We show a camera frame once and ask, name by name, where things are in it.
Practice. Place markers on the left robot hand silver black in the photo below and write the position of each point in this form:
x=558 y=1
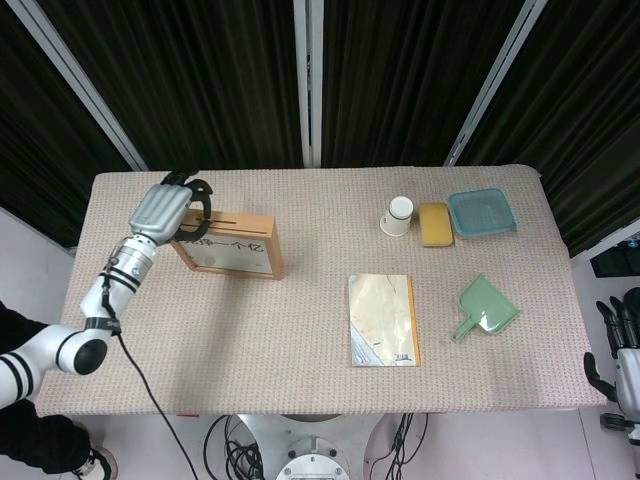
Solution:
x=157 y=212

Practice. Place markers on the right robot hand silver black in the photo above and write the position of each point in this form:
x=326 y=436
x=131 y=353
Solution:
x=629 y=370

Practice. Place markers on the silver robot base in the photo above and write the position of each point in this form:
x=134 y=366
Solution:
x=310 y=450

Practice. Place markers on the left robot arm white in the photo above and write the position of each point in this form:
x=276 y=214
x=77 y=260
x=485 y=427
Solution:
x=100 y=300

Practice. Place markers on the small coin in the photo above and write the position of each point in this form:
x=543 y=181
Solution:
x=209 y=260

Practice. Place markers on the black equipment beside table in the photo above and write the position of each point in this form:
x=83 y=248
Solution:
x=617 y=265

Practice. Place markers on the black curtain panel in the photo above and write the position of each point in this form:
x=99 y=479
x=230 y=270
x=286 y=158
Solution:
x=400 y=80
x=200 y=80
x=35 y=140
x=585 y=110

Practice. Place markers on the green plastic dustpan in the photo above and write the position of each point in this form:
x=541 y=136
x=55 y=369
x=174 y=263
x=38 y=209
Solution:
x=487 y=305

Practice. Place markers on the beige woven tablecloth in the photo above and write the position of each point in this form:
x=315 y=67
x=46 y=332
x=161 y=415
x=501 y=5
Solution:
x=300 y=360

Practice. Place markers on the blue lidded plastic container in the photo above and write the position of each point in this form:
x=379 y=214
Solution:
x=480 y=212

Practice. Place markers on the white paper cup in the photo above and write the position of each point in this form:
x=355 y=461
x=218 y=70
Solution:
x=397 y=217

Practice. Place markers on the yellow sponge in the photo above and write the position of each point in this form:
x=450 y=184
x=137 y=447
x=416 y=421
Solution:
x=435 y=225

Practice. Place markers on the worn book yellow spine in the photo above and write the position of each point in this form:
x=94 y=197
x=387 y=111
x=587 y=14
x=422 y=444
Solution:
x=382 y=320

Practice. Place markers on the person in black clothes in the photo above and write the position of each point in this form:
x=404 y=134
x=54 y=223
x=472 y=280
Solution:
x=35 y=440

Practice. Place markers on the white black sneaker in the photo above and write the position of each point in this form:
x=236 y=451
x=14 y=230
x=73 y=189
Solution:
x=100 y=465

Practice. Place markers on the wooden coin box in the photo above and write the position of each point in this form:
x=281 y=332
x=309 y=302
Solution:
x=240 y=260

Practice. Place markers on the aluminium frame post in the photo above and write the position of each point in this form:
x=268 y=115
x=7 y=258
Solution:
x=85 y=90
x=492 y=85
x=309 y=75

